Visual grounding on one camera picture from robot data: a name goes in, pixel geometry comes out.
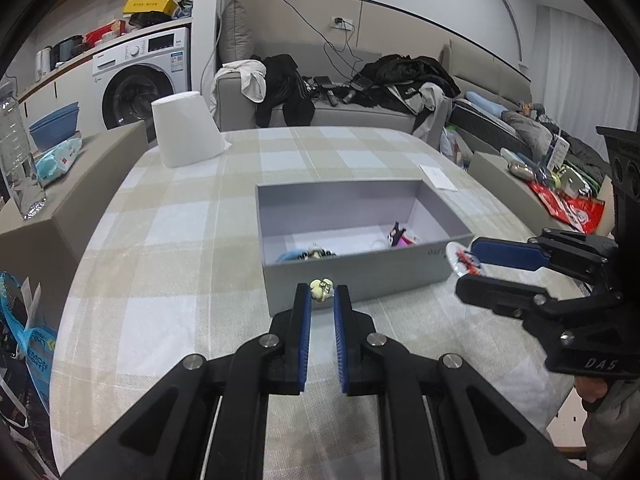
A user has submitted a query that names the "white red pin badge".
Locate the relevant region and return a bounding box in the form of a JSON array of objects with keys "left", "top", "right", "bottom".
[{"left": 446, "top": 242, "right": 486, "bottom": 278}]

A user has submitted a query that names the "small yellow-green charm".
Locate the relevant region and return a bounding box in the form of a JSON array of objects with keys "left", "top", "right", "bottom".
[{"left": 309, "top": 278, "right": 334, "bottom": 302}]

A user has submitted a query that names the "light blue bangle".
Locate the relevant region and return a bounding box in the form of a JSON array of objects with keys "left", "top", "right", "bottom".
[{"left": 276, "top": 249, "right": 308, "bottom": 263}]

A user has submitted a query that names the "person's right hand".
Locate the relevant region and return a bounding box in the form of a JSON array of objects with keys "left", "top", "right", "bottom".
[{"left": 574, "top": 377, "right": 610, "bottom": 413}]

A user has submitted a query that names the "red snack bag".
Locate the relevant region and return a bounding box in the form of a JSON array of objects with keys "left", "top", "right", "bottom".
[{"left": 528, "top": 181, "right": 605, "bottom": 234}]

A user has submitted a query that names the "person lying on bed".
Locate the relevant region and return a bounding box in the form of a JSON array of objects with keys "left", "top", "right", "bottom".
[{"left": 465, "top": 91, "right": 553, "bottom": 162}]

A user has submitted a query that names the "pink cartoon charm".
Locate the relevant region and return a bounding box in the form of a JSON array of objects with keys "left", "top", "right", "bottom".
[{"left": 387, "top": 222, "right": 420, "bottom": 247}]

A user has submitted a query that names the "blue shopping bag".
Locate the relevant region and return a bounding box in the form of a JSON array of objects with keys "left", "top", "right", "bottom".
[{"left": 1, "top": 271, "right": 58, "bottom": 413}]

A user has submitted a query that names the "white paper slip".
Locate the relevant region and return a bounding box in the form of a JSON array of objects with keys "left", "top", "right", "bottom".
[{"left": 420, "top": 165, "right": 458, "bottom": 192}]

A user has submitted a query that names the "grey phone box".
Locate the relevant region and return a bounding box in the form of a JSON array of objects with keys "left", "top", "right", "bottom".
[{"left": 256, "top": 180, "right": 474, "bottom": 314}]

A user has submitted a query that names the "checkered tablecloth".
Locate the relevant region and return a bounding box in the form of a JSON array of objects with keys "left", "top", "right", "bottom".
[{"left": 50, "top": 127, "right": 573, "bottom": 479}]

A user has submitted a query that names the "grey side cabinet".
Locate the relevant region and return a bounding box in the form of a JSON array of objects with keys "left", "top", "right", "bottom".
[{"left": 1, "top": 122, "right": 149, "bottom": 328}]

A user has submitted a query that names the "black jacket pile right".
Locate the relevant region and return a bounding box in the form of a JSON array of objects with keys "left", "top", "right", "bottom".
[{"left": 354, "top": 54, "right": 461, "bottom": 116}]

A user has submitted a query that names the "wet wipes pack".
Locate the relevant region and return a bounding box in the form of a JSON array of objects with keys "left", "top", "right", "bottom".
[{"left": 36, "top": 131, "right": 82, "bottom": 188}]

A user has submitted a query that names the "white paper roll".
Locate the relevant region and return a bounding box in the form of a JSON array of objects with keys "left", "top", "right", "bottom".
[{"left": 152, "top": 91, "right": 231, "bottom": 168}]

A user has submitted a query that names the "clear water bottle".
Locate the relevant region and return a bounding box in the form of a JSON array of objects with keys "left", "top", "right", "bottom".
[{"left": 1, "top": 81, "right": 46, "bottom": 220}]

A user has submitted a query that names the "grey sofa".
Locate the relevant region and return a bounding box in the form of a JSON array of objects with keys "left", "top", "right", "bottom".
[{"left": 214, "top": 0, "right": 534, "bottom": 151}]

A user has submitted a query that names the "black clothes pile left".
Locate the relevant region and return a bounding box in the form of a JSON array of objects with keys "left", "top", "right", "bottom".
[{"left": 255, "top": 54, "right": 316, "bottom": 128}]

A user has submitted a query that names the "blue plastic basin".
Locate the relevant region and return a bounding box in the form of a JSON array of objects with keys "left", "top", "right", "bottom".
[{"left": 29, "top": 102, "right": 79, "bottom": 152}]

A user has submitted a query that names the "white washing machine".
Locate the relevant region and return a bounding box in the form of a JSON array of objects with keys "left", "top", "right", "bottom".
[{"left": 92, "top": 26, "right": 191, "bottom": 143}]

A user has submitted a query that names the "white garment on sofa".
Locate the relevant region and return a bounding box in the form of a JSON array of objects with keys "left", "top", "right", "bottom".
[{"left": 212, "top": 60, "right": 267, "bottom": 104}]

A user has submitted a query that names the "grey pillow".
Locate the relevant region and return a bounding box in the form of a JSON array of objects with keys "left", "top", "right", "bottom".
[{"left": 218, "top": 0, "right": 255, "bottom": 64}]

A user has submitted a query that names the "white kettle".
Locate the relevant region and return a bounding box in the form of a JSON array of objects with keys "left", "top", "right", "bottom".
[{"left": 35, "top": 47, "right": 51, "bottom": 81}]

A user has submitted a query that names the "yellow box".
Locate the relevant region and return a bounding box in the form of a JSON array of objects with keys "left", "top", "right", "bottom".
[{"left": 122, "top": 0, "right": 178, "bottom": 16}]

